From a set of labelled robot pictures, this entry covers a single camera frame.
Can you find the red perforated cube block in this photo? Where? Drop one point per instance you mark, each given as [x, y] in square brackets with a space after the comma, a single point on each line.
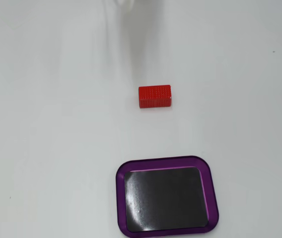
[155, 97]

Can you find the purple tray with black base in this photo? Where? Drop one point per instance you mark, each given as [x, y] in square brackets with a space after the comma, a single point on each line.
[165, 198]

